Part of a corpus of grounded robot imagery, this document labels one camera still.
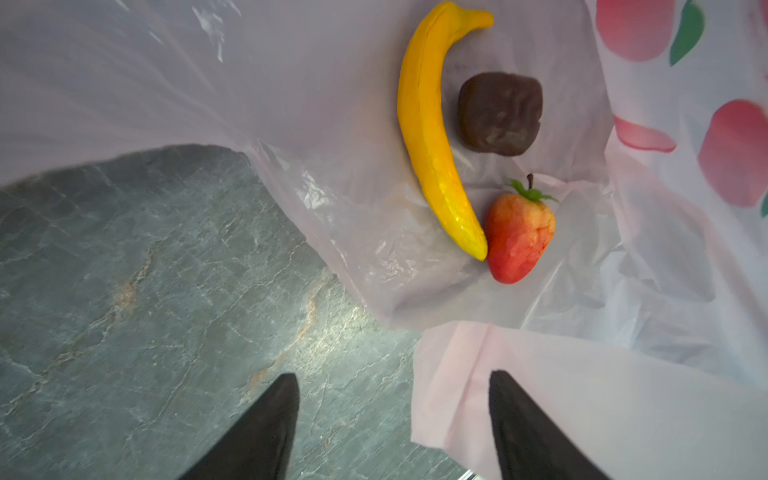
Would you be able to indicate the red strawberry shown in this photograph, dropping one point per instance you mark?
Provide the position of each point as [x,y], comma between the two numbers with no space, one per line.
[518,227]

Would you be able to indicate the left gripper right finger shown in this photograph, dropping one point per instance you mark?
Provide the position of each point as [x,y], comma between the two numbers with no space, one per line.
[528,444]

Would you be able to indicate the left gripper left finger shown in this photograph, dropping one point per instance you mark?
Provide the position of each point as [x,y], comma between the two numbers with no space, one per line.
[259,443]

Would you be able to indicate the dark brown fruit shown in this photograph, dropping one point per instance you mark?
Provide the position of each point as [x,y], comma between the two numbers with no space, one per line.
[500,113]

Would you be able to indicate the long yellow banana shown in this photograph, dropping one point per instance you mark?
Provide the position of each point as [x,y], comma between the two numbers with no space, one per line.
[421,121]

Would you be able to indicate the pink fruit print plastic bag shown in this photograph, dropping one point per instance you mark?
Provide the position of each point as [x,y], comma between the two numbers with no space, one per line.
[391,200]

